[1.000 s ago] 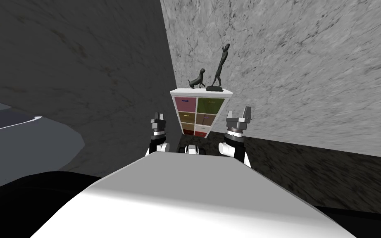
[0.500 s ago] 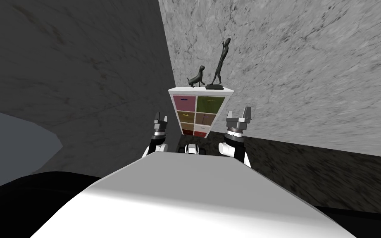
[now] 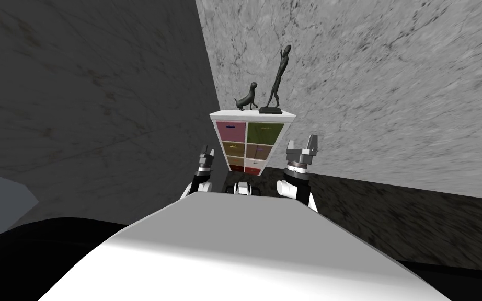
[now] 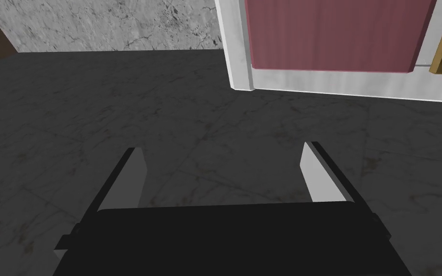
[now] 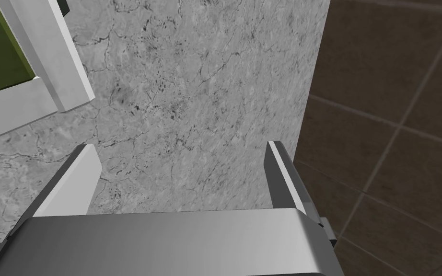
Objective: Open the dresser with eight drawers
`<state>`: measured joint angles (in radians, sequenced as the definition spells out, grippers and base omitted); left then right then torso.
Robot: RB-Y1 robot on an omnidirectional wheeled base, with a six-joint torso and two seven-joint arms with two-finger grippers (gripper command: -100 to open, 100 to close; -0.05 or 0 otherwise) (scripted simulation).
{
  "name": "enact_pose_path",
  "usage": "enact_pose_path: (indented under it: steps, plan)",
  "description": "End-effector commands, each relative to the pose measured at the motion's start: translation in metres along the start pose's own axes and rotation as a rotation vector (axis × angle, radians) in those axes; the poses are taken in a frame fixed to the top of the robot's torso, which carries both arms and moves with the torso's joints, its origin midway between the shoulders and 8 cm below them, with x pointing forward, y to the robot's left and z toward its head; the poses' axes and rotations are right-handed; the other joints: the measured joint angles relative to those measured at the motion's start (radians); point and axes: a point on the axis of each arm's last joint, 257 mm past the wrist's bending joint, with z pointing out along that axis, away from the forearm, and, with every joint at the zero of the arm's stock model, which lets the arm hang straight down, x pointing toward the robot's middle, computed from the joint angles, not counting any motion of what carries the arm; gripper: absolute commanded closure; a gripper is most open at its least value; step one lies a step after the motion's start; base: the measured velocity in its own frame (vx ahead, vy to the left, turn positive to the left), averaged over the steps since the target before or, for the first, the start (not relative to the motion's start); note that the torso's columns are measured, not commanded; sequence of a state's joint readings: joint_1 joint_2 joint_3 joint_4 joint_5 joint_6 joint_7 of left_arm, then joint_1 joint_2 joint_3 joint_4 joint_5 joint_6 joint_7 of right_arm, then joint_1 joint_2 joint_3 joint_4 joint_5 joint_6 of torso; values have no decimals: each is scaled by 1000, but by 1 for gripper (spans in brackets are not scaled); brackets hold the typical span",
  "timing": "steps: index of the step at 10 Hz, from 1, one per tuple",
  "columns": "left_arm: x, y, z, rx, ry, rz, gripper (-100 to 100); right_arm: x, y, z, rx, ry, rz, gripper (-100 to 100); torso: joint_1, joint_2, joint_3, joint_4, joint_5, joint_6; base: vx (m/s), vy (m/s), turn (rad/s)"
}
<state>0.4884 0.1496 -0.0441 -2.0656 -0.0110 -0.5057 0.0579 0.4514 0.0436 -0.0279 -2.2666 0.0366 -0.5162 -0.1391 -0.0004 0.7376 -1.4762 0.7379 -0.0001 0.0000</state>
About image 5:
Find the white framed window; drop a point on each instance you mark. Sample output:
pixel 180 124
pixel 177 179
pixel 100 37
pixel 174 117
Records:
pixel 33 69

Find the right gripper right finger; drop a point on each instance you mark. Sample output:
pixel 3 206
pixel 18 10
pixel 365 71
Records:
pixel 285 180

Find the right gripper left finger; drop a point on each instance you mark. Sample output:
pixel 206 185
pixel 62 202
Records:
pixel 67 188

